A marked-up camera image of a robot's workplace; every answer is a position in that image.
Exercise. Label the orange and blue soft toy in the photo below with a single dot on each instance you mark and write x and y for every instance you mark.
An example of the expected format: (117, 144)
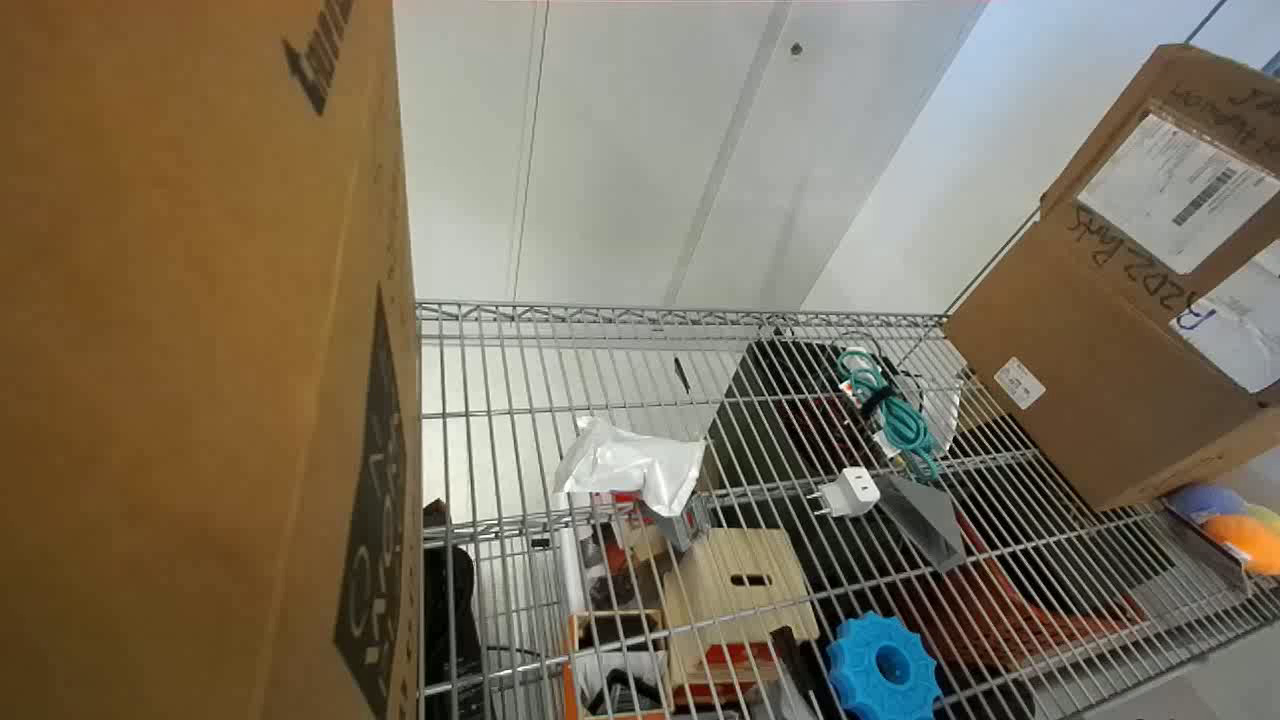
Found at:
(1232, 526)

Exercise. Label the light wooden block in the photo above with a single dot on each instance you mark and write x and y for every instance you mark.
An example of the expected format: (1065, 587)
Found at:
(725, 626)

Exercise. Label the white plastic bag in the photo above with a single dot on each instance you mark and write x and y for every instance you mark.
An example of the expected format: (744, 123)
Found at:
(627, 465)

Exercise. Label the white power adapter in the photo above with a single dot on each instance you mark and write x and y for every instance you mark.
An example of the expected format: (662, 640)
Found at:
(855, 488)

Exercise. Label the orange plastic object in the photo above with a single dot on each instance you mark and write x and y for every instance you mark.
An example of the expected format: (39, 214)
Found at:
(1014, 615)

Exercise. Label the cardboard box with paper labels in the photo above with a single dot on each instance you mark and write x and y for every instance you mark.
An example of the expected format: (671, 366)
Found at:
(1065, 345)

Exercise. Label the black narrow object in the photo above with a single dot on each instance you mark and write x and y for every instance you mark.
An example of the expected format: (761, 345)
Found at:
(444, 601)

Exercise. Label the blue plastic gear wheel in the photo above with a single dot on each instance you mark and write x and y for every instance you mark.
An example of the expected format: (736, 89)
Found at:
(855, 662)

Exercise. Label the large brown cardboard box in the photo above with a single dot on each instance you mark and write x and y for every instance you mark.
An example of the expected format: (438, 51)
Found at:
(175, 335)

